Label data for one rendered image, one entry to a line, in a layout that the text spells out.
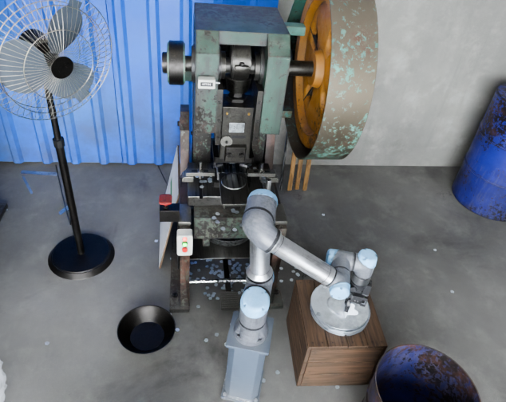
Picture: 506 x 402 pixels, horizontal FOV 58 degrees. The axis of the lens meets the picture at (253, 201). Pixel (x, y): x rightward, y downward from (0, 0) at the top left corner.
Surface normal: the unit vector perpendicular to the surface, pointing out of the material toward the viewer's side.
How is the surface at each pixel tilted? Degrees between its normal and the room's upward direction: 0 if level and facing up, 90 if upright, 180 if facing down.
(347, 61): 62
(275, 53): 45
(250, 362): 90
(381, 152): 90
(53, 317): 0
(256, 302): 7
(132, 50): 90
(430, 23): 90
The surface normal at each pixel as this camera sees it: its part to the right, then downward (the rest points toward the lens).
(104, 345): 0.09, -0.77
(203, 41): 0.15, -0.10
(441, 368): -0.65, 0.40
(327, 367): 0.07, 0.64
